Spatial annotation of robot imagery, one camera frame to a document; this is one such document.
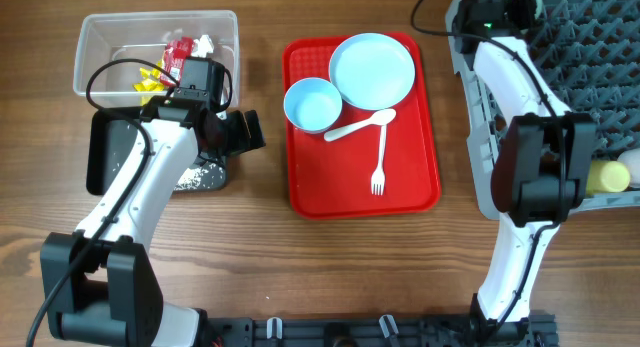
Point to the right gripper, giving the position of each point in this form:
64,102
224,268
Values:
526,5

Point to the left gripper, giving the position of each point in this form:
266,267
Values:
240,142

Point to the white rice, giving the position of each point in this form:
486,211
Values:
209,177

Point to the white napkin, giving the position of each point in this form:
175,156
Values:
202,47

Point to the yellow snack wrapper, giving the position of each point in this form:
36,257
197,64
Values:
152,80

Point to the red snack wrapper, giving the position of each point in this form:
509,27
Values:
174,56

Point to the white plastic cup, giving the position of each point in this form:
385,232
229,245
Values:
631,160

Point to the yellow plastic cup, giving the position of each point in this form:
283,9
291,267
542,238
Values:
607,177

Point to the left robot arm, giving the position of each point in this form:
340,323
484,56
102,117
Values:
99,285

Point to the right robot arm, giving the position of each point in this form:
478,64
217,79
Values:
542,168

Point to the light blue bowl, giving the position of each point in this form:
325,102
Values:
312,105

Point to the red serving tray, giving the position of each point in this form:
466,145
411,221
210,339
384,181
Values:
331,180

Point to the black plastic tray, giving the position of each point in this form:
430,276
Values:
111,141

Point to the light blue plate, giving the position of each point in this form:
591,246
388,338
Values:
372,71

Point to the white plastic spoon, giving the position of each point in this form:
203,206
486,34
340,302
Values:
378,118

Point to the white plastic fork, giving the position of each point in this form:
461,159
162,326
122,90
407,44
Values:
378,176

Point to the clear plastic bin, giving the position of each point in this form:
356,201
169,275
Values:
144,35

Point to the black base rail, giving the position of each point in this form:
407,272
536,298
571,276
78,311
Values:
430,331

